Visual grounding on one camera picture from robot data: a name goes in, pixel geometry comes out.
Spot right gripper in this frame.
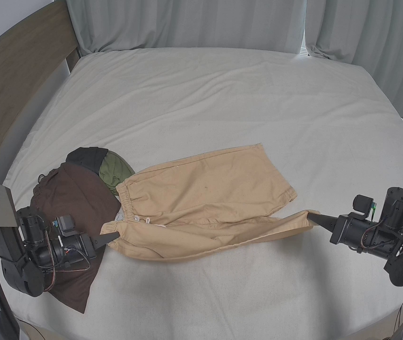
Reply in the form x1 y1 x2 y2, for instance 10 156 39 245
330 214 399 261

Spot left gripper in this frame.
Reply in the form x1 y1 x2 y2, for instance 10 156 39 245
58 233 98 266

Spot beige shorts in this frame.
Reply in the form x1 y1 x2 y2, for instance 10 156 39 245
100 142 322 261

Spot bed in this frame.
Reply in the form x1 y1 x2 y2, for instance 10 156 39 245
0 0 403 340

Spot brown garment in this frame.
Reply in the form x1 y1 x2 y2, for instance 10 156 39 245
33 163 122 314

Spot green garment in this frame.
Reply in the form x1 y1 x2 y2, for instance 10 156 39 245
99 151 135 196

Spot black garment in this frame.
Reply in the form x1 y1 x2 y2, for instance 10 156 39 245
66 147 110 174

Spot pale grey-green curtain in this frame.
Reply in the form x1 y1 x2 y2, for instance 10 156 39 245
61 0 309 57
304 0 403 119

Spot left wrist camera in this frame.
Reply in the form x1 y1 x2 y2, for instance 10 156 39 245
53 216 77 238

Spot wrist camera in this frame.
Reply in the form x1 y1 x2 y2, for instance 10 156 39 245
53 216 77 238
352 195 377 220

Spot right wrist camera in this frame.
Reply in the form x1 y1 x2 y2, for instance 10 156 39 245
352 195 377 220

